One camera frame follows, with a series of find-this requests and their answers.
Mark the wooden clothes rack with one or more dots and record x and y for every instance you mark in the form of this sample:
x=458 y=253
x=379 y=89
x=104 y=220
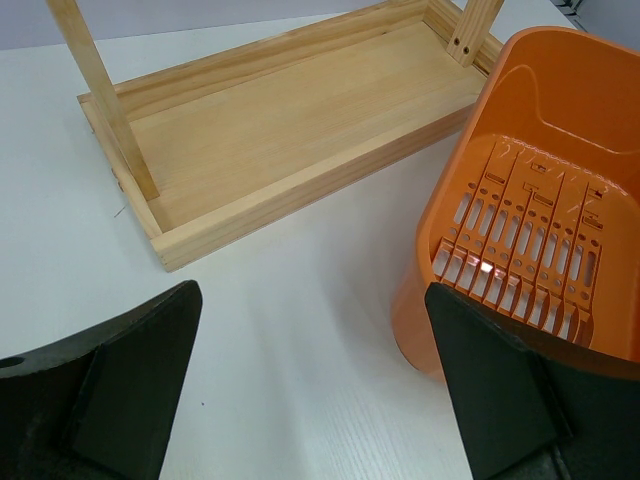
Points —
x=211 y=150

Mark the orange plastic basket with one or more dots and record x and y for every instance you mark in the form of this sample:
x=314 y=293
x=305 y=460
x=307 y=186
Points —
x=536 y=213

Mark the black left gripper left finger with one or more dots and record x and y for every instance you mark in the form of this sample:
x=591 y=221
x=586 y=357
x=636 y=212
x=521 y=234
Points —
x=101 y=403

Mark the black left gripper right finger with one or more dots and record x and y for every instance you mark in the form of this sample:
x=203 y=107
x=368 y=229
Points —
x=529 y=405

